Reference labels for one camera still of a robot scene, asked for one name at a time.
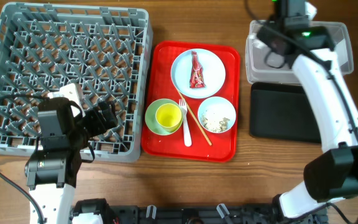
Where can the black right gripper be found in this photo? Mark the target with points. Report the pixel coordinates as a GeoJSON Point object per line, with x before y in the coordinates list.
{"type": "Point", "coordinates": [263, 32]}

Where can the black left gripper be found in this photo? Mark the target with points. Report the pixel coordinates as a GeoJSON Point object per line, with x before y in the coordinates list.
{"type": "Point", "coordinates": [100, 126]}

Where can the yellow cup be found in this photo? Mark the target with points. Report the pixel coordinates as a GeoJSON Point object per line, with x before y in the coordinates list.
{"type": "Point", "coordinates": [169, 116]}

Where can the white plastic fork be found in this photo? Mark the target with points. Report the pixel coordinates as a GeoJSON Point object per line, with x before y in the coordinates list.
{"type": "Point", "coordinates": [186, 130]}

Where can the red snack wrapper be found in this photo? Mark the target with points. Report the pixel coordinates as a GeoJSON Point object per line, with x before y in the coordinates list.
{"type": "Point", "coordinates": [196, 79]}

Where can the light blue bowl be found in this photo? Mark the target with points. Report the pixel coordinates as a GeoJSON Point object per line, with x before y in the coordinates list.
{"type": "Point", "coordinates": [220, 105]}

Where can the rice and food scraps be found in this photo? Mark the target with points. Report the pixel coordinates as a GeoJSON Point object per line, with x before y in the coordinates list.
{"type": "Point", "coordinates": [214, 122]}

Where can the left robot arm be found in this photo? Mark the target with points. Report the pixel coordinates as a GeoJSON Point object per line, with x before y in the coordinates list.
{"type": "Point", "coordinates": [52, 170]}

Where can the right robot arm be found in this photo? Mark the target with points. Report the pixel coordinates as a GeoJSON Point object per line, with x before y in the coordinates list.
{"type": "Point", "coordinates": [333, 176]}

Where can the black waste tray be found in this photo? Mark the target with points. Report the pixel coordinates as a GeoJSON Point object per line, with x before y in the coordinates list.
{"type": "Point", "coordinates": [283, 112]}

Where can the grey dishwasher rack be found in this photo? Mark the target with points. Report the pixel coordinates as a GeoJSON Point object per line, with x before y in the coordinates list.
{"type": "Point", "coordinates": [104, 51]}

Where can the clear plastic bin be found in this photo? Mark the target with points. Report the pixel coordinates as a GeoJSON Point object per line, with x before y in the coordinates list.
{"type": "Point", "coordinates": [262, 64]}

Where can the white label sticker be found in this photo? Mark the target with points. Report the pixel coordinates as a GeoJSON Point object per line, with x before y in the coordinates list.
{"type": "Point", "coordinates": [341, 51]}

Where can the red plastic tray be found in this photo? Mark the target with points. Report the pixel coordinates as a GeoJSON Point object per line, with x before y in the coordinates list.
{"type": "Point", "coordinates": [160, 86]}

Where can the light blue plate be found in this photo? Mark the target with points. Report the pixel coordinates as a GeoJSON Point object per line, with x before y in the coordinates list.
{"type": "Point", "coordinates": [213, 70]}

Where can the wooden chopstick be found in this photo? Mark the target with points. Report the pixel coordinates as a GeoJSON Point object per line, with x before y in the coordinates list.
{"type": "Point", "coordinates": [195, 119]}

